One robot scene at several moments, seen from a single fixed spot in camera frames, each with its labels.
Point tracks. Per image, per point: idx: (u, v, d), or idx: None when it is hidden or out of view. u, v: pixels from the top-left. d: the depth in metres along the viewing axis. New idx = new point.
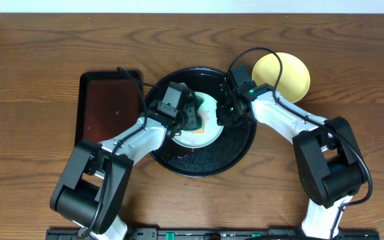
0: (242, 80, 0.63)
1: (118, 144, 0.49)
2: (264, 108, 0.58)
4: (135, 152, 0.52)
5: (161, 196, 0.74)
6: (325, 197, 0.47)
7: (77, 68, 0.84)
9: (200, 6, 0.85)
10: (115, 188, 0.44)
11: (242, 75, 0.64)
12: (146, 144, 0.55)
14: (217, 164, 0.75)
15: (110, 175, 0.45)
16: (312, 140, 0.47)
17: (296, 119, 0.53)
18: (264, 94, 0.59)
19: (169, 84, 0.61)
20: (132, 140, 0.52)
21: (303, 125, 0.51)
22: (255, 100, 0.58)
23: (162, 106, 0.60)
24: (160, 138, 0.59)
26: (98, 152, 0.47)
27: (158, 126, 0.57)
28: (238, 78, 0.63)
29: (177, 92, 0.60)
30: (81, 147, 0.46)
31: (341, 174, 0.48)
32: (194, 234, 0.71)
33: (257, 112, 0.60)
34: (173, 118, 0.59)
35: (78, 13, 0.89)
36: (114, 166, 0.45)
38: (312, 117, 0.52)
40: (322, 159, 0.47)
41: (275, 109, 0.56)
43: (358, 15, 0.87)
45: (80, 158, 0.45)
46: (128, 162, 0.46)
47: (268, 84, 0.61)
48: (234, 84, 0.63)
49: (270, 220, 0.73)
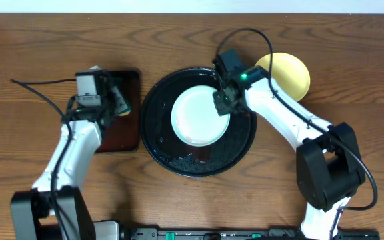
0: (232, 64, 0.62)
1: (52, 178, 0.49)
2: (262, 101, 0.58)
4: (76, 170, 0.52)
5: (161, 196, 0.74)
6: (324, 202, 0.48)
7: (77, 68, 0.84)
9: (200, 6, 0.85)
10: (75, 219, 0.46)
11: (232, 58, 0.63)
12: (84, 150, 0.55)
14: (218, 164, 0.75)
15: (62, 212, 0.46)
16: (316, 152, 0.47)
17: (298, 122, 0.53)
18: (260, 82, 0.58)
19: (78, 74, 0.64)
20: (68, 160, 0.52)
21: (306, 130, 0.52)
22: (249, 89, 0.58)
23: (82, 98, 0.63)
24: (95, 136, 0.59)
26: (38, 197, 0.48)
27: (87, 126, 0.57)
28: (229, 61, 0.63)
29: (90, 78, 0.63)
30: (19, 204, 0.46)
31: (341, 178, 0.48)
32: (194, 234, 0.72)
33: (250, 100, 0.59)
34: (98, 104, 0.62)
35: (78, 13, 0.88)
36: (61, 202, 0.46)
38: (316, 122, 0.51)
40: (323, 169, 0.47)
41: (272, 104, 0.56)
43: (358, 15, 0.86)
45: (23, 214, 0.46)
46: (71, 193, 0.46)
47: (262, 69, 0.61)
48: (224, 67, 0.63)
49: (270, 220, 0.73)
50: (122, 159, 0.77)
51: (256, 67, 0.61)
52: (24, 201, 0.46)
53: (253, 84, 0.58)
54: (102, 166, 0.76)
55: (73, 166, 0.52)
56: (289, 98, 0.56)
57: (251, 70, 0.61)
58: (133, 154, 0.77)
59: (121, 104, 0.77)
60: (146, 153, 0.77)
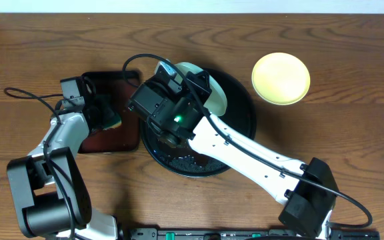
0: (153, 104, 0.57)
1: (45, 144, 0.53)
2: (216, 151, 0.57)
4: (66, 144, 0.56)
5: (161, 196, 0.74)
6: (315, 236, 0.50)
7: (77, 68, 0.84)
9: (200, 6, 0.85)
10: (70, 175, 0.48)
11: (150, 96, 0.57)
12: (72, 130, 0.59)
14: (219, 164, 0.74)
15: (57, 169, 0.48)
16: (300, 204, 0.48)
17: (270, 172, 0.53)
18: (200, 125, 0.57)
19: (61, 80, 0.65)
20: (58, 135, 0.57)
21: (281, 180, 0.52)
22: (192, 139, 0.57)
23: (68, 99, 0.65)
24: (83, 123, 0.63)
26: (32, 163, 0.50)
27: (74, 114, 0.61)
28: (147, 100, 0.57)
29: (72, 82, 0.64)
30: (14, 168, 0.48)
31: (326, 205, 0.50)
32: (194, 234, 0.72)
33: (202, 144, 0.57)
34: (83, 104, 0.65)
35: (78, 13, 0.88)
36: (56, 160, 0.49)
38: (288, 168, 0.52)
40: (313, 215, 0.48)
41: (230, 153, 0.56)
43: (358, 15, 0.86)
45: (18, 176, 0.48)
46: (64, 150, 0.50)
47: (192, 103, 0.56)
48: (146, 110, 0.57)
49: (270, 220, 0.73)
50: (123, 159, 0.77)
51: (183, 102, 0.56)
52: (19, 164, 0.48)
53: (195, 132, 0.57)
54: (102, 166, 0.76)
55: (63, 138, 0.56)
56: (243, 138, 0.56)
57: (184, 110, 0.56)
58: (133, 154, 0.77)
59: (108, 111, 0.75)
60: (146, 153, 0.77)
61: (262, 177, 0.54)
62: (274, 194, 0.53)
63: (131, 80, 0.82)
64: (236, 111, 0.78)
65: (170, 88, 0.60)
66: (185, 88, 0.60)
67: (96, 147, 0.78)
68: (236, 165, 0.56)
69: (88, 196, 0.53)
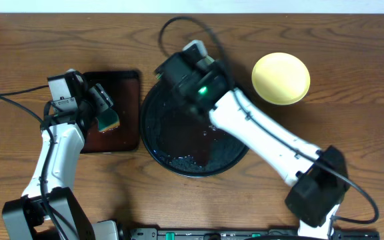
0: (182, 75, 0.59)
1: (42, 182, 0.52)
2: (237, 124, 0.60)
4: (63, 170, 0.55)
5: (161, 196, 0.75)
6: (320, 222, 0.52)
7: (77, 68, 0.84)
9: (200, 6, 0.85)
10: (71, 220, 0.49)
11: (179, 68, 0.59)
12: (67, 151, 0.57)
14: (218, 164, 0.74)
15: (57, 213, 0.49)
16: (308, 185, 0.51)
17: (284, 152, 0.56)
18: (224, 100, 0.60)
19: (49, 79, 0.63)
20: (54, 164, 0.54)
21: (294, 160, 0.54)
22: (214, 109, 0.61)
23: (58, 102, 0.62)
24: (78, 138, 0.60)
26: (30, 203, 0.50)
27: (68, 129, 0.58)
28: (174, 71, 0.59)
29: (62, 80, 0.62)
30: (11, 212, 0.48)
31: (336, 194, 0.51)
32: (194, 234, 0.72)
33: (224, 115, 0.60)
34: (75, 107, 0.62)
35: (77, 12, 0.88)
36: (55, 203, 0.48)
38: (302, 150, 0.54)
40: (319, 199, 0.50)
41: (248, 128, 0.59)
43: (358, 15, 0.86)
45: (16, 222, 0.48)
46: (63, 191, 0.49)
47: (219, 77, 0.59)
48: (175, 80, 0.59)
49: (270, 220, 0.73)
50: (123, 159, 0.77)
51: (210, 75, 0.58)
52: (16, 209, 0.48)
53: (218, 104, 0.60)
54: (102, 166, 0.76)
55: (60, 169, 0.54)
56: (264, 118, 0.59)
57: (210, 82, 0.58)
58: (133, 154, 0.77)
59: (102, 104, 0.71)
60: (146, 153, 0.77)
61: (276, 156, 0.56)
62: (286, 173, 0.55)
63: (130, 80, 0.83)
64: None
65: (199, 63, 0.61)
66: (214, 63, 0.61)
67: (95, 147, 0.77)
68: (254, 141, 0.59)
69: (88, 224, 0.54)
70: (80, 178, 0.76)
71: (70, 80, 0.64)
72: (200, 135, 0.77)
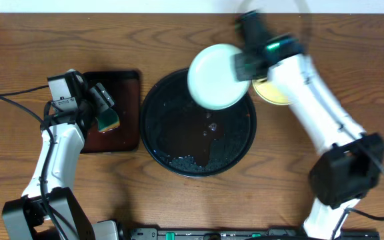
0: (256, 32, 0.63)
1: (42, 182, 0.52)
2: (289, 82, 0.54)
4: (63, 170, 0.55)
5: (161, 196, 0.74)
6: (333, 198, 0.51)
7: (77, 68, 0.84)
9: (200, 6, 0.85)
10: (71, 220, 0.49)
11: (251, 28, 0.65)
12: (67, 151, 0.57)
14: (218, 164, 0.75)
15: (57, 213, 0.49)
16: (345, 160, 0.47)
17: (328, 123, 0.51)
18: (290, 60, 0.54)
19: (49, 79, 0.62)
20: (54, 164, 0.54)
21: (336, 132, 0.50)
22: (277, 66, 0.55)
23: (58, 102, 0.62)
24: (78, 138, 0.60)
26: (29, 203, 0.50)
27: (68, 129, 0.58)
28: (252, 29, 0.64)
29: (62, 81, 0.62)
30: (11, 212, 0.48)
31: (358, 185, 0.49)
32: (194, 234, 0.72)
33: (284, 71, 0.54)
34: (76, 107, 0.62)
35: (78, 12, 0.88)
36: (55, 203, 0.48)
38: (346, 127, 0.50)
40: (345, 180, 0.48)
41: (300, 91, 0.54)
43: (358, 15, 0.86)
45: (16, 222, 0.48)
46: (63, 191, 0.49)
47: (293, 44, 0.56)
48: (255, 32, 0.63)
49: (270, 220, 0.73)
50: (123, 159, 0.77)
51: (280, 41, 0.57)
52: (16, 210, 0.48)
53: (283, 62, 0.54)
54: (102, 166, 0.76)
55: (60, 169, 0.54)
56: (321, 88, 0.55)
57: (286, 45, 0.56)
58: (133, 154, 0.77)
59: (102, 104, 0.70)
60: (146, 153, 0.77)
61: (319, 124, 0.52)
62: (323, 140, 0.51)
63: (131, 80, 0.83)
64: (236, 111, 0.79)
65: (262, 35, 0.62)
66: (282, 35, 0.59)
67: (95, 147, 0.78)
68: (300, 102, 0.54)
69: (88, 224, 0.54)
70: (80, 178, 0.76)
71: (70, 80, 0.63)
72: (200, 135, 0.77)
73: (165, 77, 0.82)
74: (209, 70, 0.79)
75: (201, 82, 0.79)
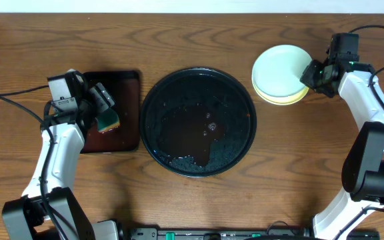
0: (346, 50, 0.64)
1: (42, 182, 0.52)
2: (343, 92, 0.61)
4: (64, 171, 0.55)
5: (161, 196, 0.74)
6: (359, 186, 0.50)
7: (77, 68, 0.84)
9: (200, 6, 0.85)
10: (71, 220, 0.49)
11: (350, 43, 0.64)
12: (68, 151, 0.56)
14: (219, 164, 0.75)
15: (57, 212, 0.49)
16: (383, 134, 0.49)
17: (378, 111, 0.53)
18: (359, 71, 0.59)
19: (49, 78, 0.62)
20: (54, 164, 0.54)
21: (382, 118, 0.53)
22: (350, 73, 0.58)
23: (58, 102, 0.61)
24: (78, 138, 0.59)
26: (29, 204, 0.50)
27: (68, 129, 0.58)
28: (346, 46, 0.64)
29: (62, 81, 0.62)
30: (10, 212, 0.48)
31: None
32: (194, 234, 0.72)
33: (340, 84, 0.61)
34: (76, 107, 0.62)
35: (78, 12, 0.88)
36: (55, 203, 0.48)
38: None
40: (380, 157, 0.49)
41: (364, 90, 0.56)
43: (358, 15, 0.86)
45: (16, 221, 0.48)
46: (64, 191, 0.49)
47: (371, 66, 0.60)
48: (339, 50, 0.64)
49: (270, 220, 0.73)
50: (122, 160, 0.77)
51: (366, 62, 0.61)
52: (16, 209, 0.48)
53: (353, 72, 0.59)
54: (102, 166, 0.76)
55: (60, 169, 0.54)
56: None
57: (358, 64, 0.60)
58: (133, 154, 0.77)
59: (102, 104, 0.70)
60: (146, 153, 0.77)
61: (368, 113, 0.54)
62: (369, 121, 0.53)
63: (130, 80, 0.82)
64: (236, 112, 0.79)
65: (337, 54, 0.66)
66: (352, 56, 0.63)
67: (95, 147, 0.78)
68: (362, 100, 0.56)
69: (88, 224, 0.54)
70: (80, 178, 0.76)
71: (70, 80, 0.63)
72: (199, 135, 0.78)
73: (165, 77, 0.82)
74: (274, 58, 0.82)
75: (260, 66, 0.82)
